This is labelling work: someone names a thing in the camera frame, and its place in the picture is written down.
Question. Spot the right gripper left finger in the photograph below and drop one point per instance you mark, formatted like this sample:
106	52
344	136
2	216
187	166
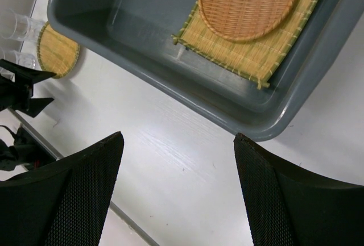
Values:
64	202

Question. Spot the round yellow bamboo tray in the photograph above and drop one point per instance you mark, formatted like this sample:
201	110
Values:
55	52

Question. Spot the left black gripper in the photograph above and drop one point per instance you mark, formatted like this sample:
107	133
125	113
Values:
17	94

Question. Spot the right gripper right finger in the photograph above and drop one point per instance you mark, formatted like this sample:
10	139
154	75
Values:
289	205

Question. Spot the clear plastic cup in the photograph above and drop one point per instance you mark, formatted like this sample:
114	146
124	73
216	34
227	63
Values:
23	59
20	27

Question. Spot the square bamboo mat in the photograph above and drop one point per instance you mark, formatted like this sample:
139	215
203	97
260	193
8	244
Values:
255	60

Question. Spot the grey plastic bin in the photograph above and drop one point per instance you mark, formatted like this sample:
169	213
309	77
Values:
137	36

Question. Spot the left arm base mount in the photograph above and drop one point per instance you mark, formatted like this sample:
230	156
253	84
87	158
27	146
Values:
25	150

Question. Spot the round orange woven tray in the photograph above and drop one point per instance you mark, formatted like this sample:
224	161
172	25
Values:
243	20

